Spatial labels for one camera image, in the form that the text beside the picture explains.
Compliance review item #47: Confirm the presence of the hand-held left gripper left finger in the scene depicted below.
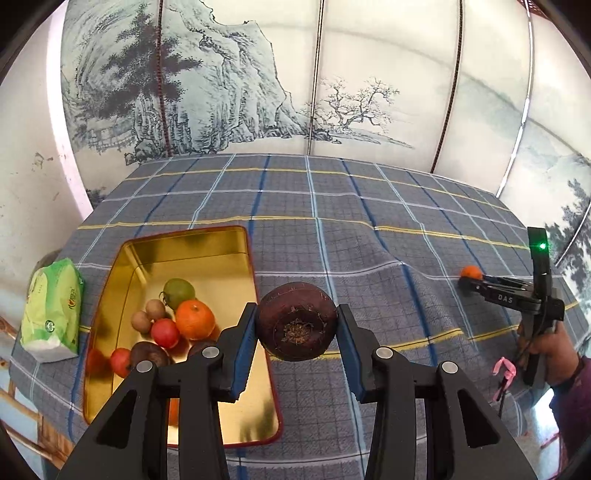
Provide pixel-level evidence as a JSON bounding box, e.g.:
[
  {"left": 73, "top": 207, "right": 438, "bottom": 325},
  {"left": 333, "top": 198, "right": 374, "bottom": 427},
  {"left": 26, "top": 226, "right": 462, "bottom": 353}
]
[{"left": 55, "top": 302, "right": 257, "bottom": 480}]

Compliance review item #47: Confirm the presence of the person's right forearm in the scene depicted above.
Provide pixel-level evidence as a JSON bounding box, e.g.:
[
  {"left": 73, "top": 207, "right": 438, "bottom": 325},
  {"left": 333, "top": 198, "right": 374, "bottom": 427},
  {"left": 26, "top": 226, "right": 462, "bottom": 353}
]
[{"left": 549, "top": 355, "right": 591, "bottom": 462}]

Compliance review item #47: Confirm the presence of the landscape painted folding screen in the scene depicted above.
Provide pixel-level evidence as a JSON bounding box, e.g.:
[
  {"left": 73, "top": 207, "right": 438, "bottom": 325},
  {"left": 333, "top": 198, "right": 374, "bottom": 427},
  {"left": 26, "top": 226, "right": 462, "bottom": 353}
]
[{"left": 60, "top": 0, "right": 591, "bottom": 278}]

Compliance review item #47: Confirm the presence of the dark purple round fruit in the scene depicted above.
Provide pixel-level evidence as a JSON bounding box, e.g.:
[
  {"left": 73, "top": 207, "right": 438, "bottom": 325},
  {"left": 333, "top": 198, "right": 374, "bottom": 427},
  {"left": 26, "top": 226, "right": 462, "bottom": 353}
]
[
  {"left": 129, "top": 342, "right": 171, "bottom": 370},
  {"left": 256, "top": 282, "right": 339, "bottom": 362}
]

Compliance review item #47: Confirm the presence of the person's right hand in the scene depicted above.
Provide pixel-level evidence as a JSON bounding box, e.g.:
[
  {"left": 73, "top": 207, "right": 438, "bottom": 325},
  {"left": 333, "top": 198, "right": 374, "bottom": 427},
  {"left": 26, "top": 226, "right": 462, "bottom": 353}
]
[{"left": 516, "top": 318, "right": 581, "bottom": 385}]

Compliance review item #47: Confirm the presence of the blue plaid blanket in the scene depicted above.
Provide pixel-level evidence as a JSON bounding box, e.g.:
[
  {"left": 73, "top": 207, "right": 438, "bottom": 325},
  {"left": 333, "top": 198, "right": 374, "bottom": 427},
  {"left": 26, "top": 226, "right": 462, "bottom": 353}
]
[{"left": 9, "top": 154, "right": 585, "bottom": 480}]

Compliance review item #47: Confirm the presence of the gold metal tray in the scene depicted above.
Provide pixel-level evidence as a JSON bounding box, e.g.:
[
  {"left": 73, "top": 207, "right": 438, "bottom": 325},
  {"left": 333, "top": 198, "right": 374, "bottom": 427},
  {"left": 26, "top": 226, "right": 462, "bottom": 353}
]
[{"left": 83, "top": 225, "right": 284, "bottom": 449}]

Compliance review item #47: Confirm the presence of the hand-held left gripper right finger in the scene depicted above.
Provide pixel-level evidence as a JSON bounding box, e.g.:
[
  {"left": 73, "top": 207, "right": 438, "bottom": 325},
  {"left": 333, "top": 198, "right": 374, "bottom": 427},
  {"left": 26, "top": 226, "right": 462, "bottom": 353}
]
[{"left": 338, "top": 303, "right": 539, "bottom": 480}]

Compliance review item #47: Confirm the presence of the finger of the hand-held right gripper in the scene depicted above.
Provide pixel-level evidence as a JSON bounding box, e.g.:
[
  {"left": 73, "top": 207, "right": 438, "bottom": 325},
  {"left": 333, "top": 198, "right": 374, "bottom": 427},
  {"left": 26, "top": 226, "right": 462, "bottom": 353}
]
[
  {"left": 481, "top": 274, "right": 534, "bottom": 291},
  {"left": 461, "top": 278, "right": 490, "bottom": 298}
]

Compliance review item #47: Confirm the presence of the green round fruit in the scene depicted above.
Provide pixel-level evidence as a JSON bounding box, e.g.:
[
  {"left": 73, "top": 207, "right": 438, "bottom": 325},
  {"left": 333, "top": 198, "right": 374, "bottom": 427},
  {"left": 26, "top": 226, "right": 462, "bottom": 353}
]
[{"left": 164, "top": 278, "right": 197, "bottom": 311}]

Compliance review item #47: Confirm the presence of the green tissue pack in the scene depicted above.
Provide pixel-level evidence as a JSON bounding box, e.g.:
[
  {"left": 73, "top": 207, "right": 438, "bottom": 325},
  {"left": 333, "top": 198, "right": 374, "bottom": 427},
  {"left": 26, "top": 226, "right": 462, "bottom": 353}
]
[{"left": 19, "top": 258, "right": 85, "bottom": 363}]

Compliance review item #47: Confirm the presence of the red round fruit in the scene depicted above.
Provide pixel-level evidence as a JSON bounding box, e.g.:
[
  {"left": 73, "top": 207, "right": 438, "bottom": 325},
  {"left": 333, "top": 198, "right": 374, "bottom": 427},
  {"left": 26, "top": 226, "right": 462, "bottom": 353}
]
[
  {"left": 151, "top": 318, "right": 181, "bottom": 349},
  {"left": 110, "top": 348, "right": 132, "bottom": 378}
]

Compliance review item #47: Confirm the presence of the wooden bamboo chair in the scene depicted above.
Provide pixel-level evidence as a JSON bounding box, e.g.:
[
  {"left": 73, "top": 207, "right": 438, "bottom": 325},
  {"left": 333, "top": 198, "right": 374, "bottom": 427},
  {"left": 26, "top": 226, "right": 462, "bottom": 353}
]
[{"left": 0, "top": 314, "right": 65, "bottom": 472}]

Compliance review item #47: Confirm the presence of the pink plastic clip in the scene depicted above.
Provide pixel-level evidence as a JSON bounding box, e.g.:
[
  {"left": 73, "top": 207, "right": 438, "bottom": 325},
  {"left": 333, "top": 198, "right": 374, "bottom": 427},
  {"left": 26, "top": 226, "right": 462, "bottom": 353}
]
[{"left": 493, "top": 357, "right": 517, "bottom": 402}]

